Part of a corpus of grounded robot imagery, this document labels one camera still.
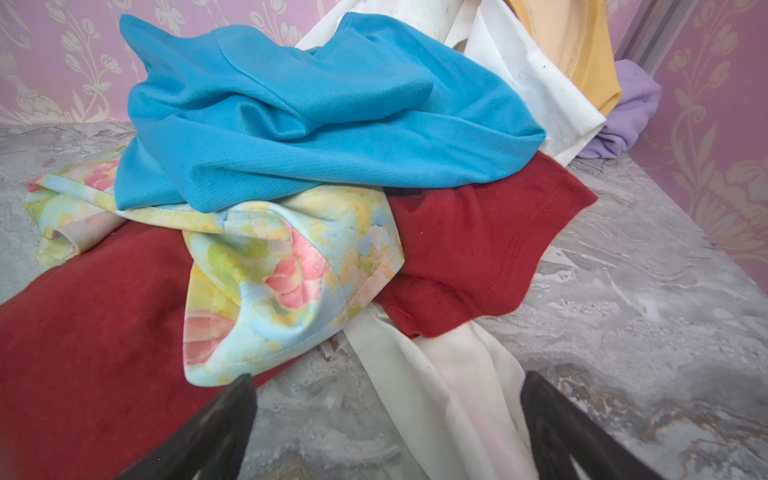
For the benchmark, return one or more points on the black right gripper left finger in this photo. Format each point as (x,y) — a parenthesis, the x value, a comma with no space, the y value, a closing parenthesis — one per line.
(211,445)

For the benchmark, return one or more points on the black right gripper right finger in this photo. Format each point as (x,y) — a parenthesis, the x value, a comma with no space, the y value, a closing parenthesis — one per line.
(566,443)

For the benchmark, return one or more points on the mustard yellow cloth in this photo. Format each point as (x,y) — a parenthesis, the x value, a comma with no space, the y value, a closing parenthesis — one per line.
(574,35)

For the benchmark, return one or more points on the white cloth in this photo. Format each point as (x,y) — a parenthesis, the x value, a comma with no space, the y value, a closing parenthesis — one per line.
(452,389)

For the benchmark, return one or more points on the dark red cloth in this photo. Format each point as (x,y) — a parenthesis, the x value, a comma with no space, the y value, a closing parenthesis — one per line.
(92,371)

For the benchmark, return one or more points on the pastel floral cloth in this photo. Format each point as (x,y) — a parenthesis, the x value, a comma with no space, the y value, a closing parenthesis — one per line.
(269,280)

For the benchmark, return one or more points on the turquoise blue cloth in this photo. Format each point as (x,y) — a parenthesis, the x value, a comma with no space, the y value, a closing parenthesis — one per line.
(230,116)

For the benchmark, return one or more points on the lavender purple cloth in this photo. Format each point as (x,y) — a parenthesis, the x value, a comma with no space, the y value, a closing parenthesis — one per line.
(639,102)

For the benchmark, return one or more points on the aluminium corner post right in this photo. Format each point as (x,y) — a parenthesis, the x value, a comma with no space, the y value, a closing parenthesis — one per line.
(654,26)

